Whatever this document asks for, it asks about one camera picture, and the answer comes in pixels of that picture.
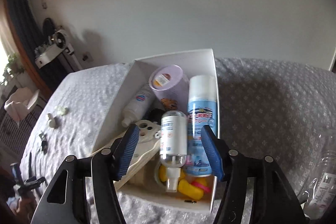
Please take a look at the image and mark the blue aerosol spray can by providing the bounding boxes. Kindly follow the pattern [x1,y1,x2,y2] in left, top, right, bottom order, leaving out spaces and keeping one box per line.
[184,75,218,177]

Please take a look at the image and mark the white tube bottle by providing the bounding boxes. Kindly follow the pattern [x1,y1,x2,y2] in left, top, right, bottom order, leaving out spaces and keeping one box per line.
[121,84,155,127]

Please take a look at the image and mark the clear pump spray bottle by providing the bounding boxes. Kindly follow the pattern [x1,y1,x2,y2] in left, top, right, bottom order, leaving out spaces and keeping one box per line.
[159,110,187,193]

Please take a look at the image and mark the pink lidded cup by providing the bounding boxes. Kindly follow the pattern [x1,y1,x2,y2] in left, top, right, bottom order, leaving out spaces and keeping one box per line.
[149,64,189,113]

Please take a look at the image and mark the cream plastic holder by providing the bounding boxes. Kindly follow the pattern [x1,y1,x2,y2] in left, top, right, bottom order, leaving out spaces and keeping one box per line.
[114,120,161,190]

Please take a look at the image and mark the yellow toy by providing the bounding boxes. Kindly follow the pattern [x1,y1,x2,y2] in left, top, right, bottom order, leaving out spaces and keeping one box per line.
[158,164,212,201]

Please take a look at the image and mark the small clear cap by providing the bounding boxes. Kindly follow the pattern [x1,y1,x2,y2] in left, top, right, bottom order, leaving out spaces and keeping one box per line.
[56,106,69,116]

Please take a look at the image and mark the small white bottle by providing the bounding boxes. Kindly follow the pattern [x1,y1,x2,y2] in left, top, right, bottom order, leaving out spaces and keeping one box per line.
[47,113,59,129]

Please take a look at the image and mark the clear plastic bag items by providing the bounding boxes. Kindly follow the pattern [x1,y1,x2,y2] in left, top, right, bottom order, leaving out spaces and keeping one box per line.
[298,129,335,221]

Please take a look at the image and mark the white desk shelf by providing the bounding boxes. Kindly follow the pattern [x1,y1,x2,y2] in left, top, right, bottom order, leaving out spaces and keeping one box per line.
[35,44,74,69]

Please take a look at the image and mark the small white fan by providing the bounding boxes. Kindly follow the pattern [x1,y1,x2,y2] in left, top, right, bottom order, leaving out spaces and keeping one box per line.
[52,29,70,49]

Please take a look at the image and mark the potted green plant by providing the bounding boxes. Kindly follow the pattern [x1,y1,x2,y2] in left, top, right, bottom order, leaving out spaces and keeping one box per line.
[1,53,25,86]

